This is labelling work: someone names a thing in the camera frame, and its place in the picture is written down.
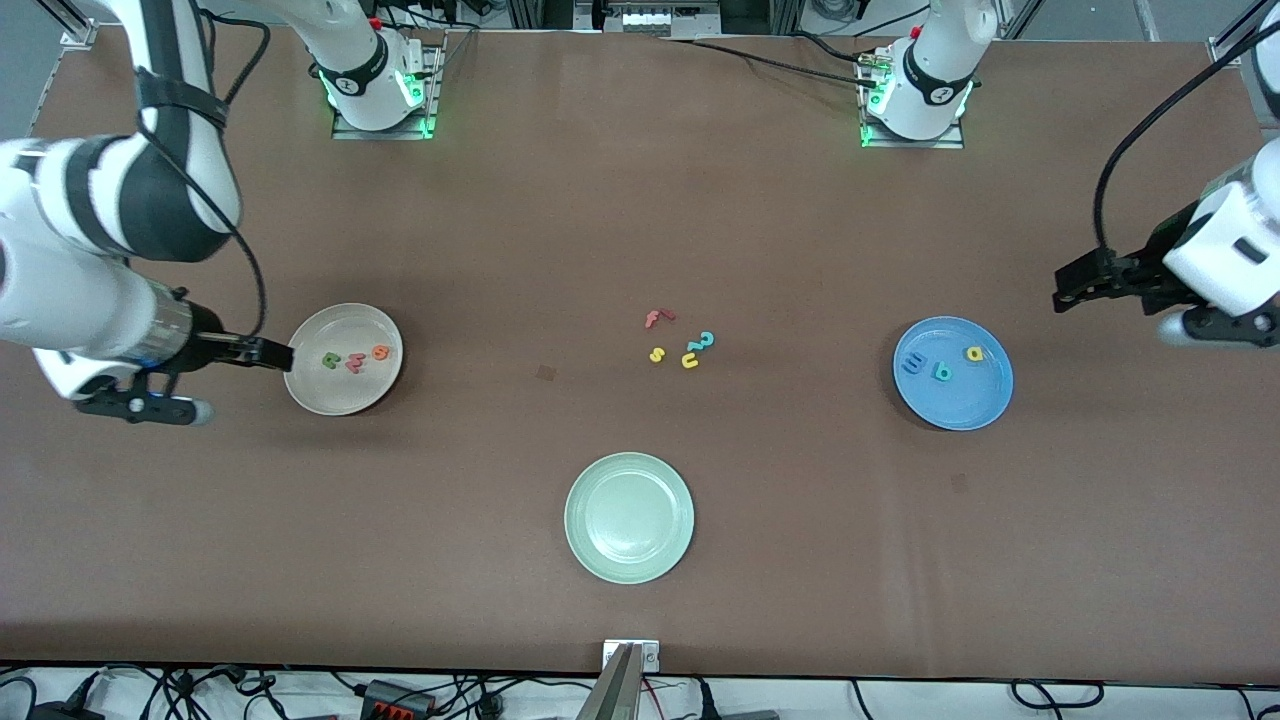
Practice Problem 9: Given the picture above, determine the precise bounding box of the red black power strip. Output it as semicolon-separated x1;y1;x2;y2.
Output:
360;680;436;719

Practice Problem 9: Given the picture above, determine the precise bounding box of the short black table cable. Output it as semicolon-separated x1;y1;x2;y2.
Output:
788;30;866;63

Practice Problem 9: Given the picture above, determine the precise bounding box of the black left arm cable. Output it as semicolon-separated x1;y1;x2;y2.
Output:
1094;22;1280;256

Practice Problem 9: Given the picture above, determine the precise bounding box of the pale green plate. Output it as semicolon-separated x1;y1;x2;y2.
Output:
564;452;696;585

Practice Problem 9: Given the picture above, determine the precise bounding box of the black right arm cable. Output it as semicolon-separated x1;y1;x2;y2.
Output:
130;8;273;341

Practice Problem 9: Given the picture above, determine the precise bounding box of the long black table cable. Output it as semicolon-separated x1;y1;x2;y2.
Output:
660;36;881;91

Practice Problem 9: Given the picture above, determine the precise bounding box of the grey metal mast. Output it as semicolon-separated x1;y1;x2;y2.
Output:
577;643;643;720

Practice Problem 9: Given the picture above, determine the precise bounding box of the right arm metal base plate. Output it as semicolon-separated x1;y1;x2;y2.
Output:
331;45;443;141

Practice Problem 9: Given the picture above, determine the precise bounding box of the aluminium frame corner post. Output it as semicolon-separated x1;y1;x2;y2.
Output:
40;0;98;49
1207;0;1280;69

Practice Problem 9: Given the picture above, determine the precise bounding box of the silver table edge bracket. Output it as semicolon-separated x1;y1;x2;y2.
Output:
602;640;661;673

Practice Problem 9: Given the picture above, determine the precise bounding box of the black looped floor cable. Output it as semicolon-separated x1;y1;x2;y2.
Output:
1010;680;1106;711

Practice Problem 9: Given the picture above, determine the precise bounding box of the beige brown plate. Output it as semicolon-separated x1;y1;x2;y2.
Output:
283;302;405;417

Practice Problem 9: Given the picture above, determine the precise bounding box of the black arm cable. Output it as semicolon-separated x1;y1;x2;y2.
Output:
130;8;273;341
1094;22;1280;256

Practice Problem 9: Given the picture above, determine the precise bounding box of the blue plate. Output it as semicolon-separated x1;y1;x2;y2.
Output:
892;316;1015;432

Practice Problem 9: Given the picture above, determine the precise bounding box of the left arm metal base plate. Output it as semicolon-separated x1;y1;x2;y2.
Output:
858;45;967;151

